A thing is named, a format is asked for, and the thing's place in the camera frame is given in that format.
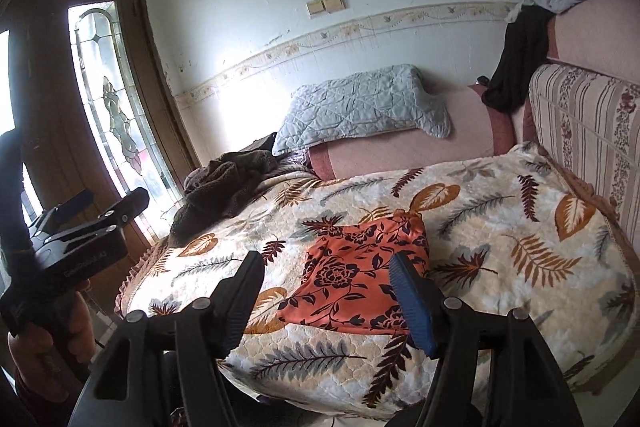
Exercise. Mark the leaf print fleece blanket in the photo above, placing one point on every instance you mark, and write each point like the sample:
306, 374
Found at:
500, 232

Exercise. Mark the wooden stained glass door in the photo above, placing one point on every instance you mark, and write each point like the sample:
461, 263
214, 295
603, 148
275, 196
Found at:
130, 57

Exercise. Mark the striped floral cushion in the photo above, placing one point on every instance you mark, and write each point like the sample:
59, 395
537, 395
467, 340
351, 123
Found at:
585, 117

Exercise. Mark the beige wall light switch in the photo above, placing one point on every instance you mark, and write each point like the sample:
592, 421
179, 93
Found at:
334, 2
315, 7

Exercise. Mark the pink sofa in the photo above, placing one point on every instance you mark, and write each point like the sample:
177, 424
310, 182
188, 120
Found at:
400, 152

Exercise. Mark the grey quilted pillow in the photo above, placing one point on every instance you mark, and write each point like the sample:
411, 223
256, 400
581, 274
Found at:
360, 107

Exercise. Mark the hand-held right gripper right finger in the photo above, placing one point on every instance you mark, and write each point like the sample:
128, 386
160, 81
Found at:
415, 307

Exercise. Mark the person's left hand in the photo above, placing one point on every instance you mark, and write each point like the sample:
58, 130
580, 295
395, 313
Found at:
32, 349

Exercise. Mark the dark brown fluffy blanket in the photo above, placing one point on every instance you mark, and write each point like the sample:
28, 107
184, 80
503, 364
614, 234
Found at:
210, 192

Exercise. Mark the orange floral cloth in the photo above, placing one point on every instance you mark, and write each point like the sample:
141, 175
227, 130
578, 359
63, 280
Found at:
350, 267

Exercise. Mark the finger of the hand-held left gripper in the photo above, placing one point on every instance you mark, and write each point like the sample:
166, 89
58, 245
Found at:
70, 209
125, 207

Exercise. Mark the black garment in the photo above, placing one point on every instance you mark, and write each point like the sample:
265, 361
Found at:
515, 67

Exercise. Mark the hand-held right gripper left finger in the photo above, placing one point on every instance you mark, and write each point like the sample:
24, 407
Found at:
245, 297

